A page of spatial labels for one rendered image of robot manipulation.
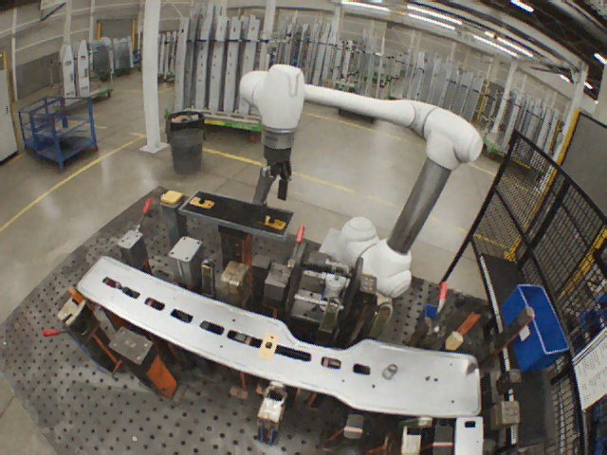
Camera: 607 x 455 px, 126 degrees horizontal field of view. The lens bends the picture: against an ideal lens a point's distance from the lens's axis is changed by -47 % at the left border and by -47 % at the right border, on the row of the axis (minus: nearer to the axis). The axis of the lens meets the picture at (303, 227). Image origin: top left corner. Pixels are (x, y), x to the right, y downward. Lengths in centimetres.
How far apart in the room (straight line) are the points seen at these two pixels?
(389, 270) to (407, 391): 50
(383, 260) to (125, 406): 112
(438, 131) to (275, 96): 54
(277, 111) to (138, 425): 108
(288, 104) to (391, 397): 78
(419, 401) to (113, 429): 100
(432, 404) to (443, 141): 79
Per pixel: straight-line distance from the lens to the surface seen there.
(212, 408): 106
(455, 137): 95
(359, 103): 91
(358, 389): 80
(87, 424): 121
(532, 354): 105
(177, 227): 109
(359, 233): 120
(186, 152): 349
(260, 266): 86
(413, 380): 87
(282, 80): 68
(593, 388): 107
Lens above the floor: 172
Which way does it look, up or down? 38 degrees down
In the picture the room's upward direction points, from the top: 9 degrees clockwise
